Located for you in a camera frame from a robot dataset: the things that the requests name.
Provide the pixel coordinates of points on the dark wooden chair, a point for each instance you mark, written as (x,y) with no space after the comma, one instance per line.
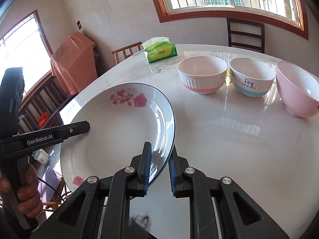
(235,37)

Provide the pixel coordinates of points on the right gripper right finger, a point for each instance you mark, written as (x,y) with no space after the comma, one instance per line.
(219,208)

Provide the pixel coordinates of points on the white bowl blue band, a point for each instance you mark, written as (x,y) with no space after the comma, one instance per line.
(251,77)

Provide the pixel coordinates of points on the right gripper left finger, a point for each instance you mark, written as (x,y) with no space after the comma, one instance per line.
(99,208)

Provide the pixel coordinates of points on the white plate with rose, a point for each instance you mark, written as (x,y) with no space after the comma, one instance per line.
(122,118)

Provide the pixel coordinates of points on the side window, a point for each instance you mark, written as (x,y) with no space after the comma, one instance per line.
(24,46)

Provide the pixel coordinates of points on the white ribbed bowl pink band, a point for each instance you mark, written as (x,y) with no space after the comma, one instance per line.
(202,74)

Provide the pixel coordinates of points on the light wooden chair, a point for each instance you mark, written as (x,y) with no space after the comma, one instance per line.
(126,51)

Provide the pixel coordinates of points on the large barred window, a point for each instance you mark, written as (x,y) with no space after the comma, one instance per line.
(290,15)

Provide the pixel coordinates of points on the person's left hand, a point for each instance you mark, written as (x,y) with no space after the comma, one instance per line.
(30,202)

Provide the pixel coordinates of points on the orange cloth covered object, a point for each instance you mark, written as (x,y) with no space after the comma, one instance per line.
(73,63)

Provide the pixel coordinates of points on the dark wooden bench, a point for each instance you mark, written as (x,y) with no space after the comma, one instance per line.
(41,106)

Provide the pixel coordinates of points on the green tissue pack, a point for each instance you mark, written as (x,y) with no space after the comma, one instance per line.
(159,48)

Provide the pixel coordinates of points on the black wall switch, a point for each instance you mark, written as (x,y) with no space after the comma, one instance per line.
(79,25)

